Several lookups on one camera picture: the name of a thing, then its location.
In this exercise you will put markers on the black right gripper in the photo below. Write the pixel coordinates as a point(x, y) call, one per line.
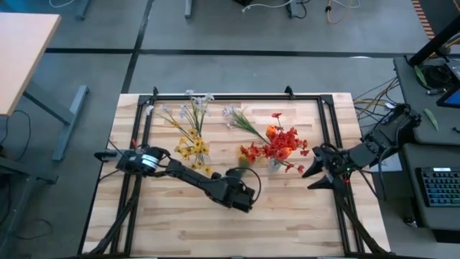
point(330, 160)

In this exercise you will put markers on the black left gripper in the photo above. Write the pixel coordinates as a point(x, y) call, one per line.
point(239, 196)

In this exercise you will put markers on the large orange artificial tulip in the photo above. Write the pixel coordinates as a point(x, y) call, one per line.
point(284, 154)

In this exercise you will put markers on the orange-red flower bunch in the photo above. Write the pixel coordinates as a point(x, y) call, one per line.
point(251, 150)

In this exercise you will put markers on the yellow veined flower spray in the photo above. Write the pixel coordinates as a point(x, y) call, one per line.
point(194, 147)

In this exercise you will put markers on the white artificial flower bunch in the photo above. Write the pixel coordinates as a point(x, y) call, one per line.
point(208, 96)
point(244, 122)

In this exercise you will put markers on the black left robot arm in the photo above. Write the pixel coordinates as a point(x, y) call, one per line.
point(187, 174)

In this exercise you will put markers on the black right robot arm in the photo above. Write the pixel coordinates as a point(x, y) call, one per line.
point(381, 136)

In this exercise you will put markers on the smooth clear glass carafe vase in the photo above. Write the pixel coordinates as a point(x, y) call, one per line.
point(203, 160)

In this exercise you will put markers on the white paper sheet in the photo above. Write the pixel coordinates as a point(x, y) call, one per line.
point(395, 167)

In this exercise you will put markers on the dark grey desk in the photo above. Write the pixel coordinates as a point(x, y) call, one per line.
point(411, 201)

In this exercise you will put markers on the backlit black keyboard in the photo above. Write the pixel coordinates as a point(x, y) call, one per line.
point(442, 187)

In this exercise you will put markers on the green leaf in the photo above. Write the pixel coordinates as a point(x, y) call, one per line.
point(420, 75)
point(431, 119)

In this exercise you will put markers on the black tablet blue screen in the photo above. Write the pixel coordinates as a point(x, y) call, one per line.
point(451, 99)

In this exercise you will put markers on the grey power strip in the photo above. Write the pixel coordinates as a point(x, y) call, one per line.
point(294, 9)

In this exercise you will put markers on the grey side table leg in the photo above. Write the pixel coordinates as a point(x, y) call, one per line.
point(70, 122)

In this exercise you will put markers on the grey metal table leg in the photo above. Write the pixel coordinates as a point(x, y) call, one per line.
point(83, 9)
point(188, 9)

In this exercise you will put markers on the light wood side table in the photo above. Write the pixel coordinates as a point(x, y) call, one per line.
point(25, 54)

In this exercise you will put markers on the black metal table frame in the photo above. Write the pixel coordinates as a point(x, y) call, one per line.
point(233, 97)

